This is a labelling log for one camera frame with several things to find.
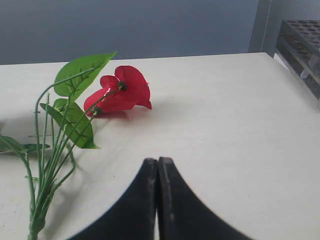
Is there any artificial red flower stem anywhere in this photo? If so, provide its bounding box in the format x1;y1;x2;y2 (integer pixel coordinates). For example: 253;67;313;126
0;53;152;240

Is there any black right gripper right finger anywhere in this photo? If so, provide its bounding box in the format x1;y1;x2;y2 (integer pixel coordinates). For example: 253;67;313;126
157;157;250;240

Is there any black test tube rack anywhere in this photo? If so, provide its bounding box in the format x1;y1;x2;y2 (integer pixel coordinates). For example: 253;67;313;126
275;20;320;108

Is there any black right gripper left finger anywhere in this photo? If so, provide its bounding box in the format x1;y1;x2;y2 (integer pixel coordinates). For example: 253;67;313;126
71;158;158;240

